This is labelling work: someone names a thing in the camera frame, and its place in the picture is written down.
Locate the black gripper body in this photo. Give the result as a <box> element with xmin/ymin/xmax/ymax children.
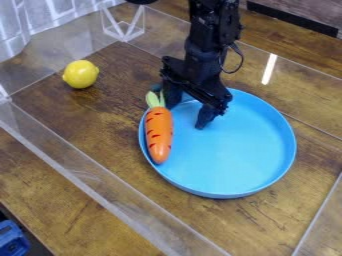
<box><xmin>161</xmin><ymin>41</ymin><xmax>233</xmax><ymax>115</ymax></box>

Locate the blue plastic plate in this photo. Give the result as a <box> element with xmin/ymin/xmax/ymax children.
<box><xmin>139</xmin><ymin>89</ymin><xmax>297</xmax><ymax>199</ymax></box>

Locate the orange toy carrot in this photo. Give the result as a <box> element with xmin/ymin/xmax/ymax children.
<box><xmin>144</xmin><ymin>91</ymin><xmax>174</xmax><ymax>164</ymax></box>

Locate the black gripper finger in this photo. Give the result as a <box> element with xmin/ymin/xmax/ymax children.
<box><xmin>163</xmin><ymin>80</ymin><xmax>183</xmax><ymax>109</ymax></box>
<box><xmin>195</xmin><ymin>105</ymin><xmax>218</xmax><ymax>130</ymax></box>

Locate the blue plastic object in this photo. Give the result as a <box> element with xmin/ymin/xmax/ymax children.
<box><xmin>0</xmin><ymin>220</ymin><xmax>31</xmax><ymax>256</ymax></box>

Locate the black cable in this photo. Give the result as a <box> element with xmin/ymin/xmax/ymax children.
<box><xmin>218</xmin><ymin>41</ymin><xmax>246</xmax><ymax>75</ymax></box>

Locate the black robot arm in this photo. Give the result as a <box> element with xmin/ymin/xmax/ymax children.
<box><xmin>161</xmin><ymin>0</ymin><xmax>245</xmax><ymax>129</ymax></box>

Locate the yellow toy lemon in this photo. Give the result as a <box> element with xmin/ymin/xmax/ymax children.
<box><xmin>62</xmin><ymin>60</ymin><xmax>99</xmax><ymax>89</ymax></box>

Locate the white sheer curtain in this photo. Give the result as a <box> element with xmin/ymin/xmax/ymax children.
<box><xmin>0</xmin><ymin>0</ymin><xmax>126</xmax><ymax>62</ymax></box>

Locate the clear acrylic enclosure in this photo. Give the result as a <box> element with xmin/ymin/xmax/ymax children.
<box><xmin>0</xmin><ymin>0</ymin><xmax>342</xmax><ymax>256</ymax></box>

